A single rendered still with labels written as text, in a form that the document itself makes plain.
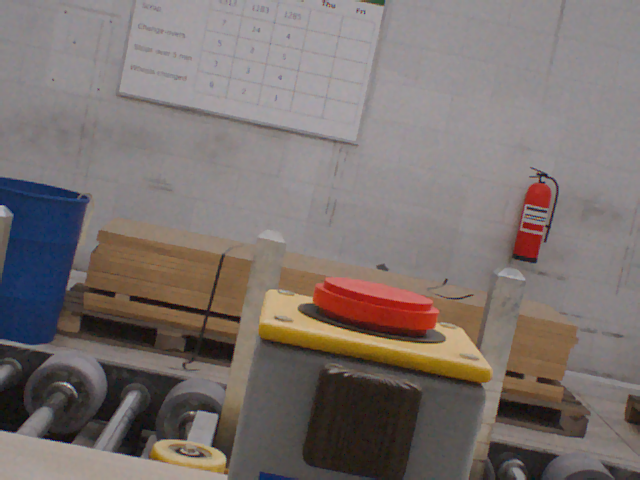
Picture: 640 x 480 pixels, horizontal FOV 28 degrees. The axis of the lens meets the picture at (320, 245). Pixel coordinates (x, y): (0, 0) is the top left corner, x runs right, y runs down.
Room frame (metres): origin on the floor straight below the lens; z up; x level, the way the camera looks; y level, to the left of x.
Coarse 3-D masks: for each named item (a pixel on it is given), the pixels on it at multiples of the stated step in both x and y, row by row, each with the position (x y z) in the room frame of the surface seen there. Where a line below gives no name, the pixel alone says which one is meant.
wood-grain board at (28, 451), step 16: (0, 432) 1.29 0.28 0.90; (0, 448) 1.24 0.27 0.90; (16, 448) 1.25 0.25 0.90; (32, 448) 1.26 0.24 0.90; (48, 448) 1.27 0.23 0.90; (64, 448) 1.28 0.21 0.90; (80, 448) 1.29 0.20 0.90; (0, 464) 1.19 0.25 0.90; (16, 464) 1.20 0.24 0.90; (32, 464) 1.21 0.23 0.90; (48, 464) 1.22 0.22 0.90; (64, 464) 1.23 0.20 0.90; (80, 464) 1.24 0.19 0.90; (96, 464) 1.25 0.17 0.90; (112, 464) 1.26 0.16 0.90; (128, 464) 1.27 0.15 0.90; (144, 464) 1.28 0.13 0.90; (160, 464) 1.30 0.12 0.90
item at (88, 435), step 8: (88, 424) 1.97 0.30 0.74; (96, 424) 1.98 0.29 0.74; (104, 424) 1.99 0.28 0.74; (80, 432) 1.92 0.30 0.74; (88, 432) 1.93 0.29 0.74; (96, 432) 1.94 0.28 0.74; (144, 432) 1.99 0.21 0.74; (152, 432) 1.99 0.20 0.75; (80, 440) 1.88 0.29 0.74; (88, 440) 1.88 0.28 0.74; (96, 440) 1.89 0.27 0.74; (144, 440) 1.99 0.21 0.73; (152, 440) 1.96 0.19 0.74; (144, 448) 1.91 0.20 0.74; (144, 456) 1.86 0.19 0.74
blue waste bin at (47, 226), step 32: (0, 192) 5.73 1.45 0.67; (32, 192) 6.23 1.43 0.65; (64, 192) 6.22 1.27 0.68; (32, 224) 5.74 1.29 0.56; (64, 224) 5.83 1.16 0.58; (32, 256) 5.76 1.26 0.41; (64, 256) 5.88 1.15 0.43; (0, 288) 5.74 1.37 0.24; (32, 288) 5.78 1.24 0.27; (64, 288) 5.96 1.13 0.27; (0, 320) 5.75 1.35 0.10; (32, 320) 5.80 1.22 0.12
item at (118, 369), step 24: (96, 360) 1.99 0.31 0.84; (24, 384) 1.99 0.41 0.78; (120, 384) 1.99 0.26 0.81; (168, 384) 1.99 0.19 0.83; (0, 408) 1.99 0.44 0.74; (24, 408) 1.99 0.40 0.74; (48, 432) 1.98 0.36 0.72; (72, 432) 1.99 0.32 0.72; (528, 456) 2.01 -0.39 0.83; (552, 456) 2.02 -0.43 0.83
